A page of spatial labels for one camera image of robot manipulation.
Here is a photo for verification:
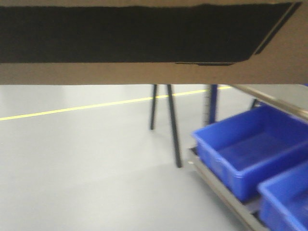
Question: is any blue bin lower middle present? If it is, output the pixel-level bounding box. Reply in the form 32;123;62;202
192;105;308;202

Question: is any steel shelf front rail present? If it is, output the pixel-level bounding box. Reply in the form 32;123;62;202
231;84;308;122

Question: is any blue rack post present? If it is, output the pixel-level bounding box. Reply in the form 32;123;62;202
204;84;218;126

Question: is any black table leg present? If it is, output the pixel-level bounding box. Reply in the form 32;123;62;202
166;84;182;168
150;84;158;130

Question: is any blue bin lower right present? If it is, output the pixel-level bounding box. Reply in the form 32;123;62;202
258;162;308;231

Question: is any brown EcoFlow cardboard box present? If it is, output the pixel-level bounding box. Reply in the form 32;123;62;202
0;0;308;85

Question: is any blue bin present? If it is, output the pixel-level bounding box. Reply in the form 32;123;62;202
192;105;308;202
258;162;308;231

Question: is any black table leg far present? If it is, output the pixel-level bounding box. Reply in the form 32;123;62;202
150;84;158;130

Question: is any black table leg near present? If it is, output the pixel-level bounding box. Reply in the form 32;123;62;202
166;84;182;168

